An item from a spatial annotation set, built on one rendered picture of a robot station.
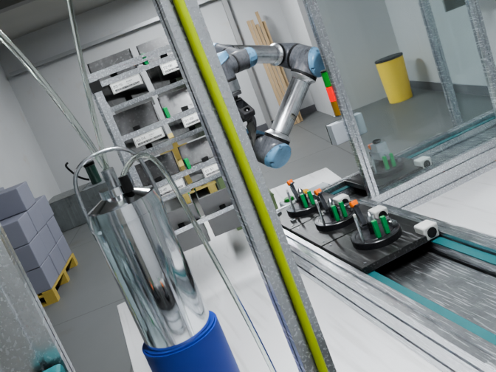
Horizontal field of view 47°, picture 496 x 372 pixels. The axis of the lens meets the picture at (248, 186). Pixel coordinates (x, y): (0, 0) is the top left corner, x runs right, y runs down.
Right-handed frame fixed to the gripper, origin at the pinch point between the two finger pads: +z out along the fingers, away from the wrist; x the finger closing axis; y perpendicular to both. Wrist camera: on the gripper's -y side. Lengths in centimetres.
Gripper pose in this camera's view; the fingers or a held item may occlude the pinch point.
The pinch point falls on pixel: (252, 142)
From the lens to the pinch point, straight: 215.7
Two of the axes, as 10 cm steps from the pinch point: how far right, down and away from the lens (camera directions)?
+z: 3.5, 9.1, 2.4
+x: -8.9, 4.0, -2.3
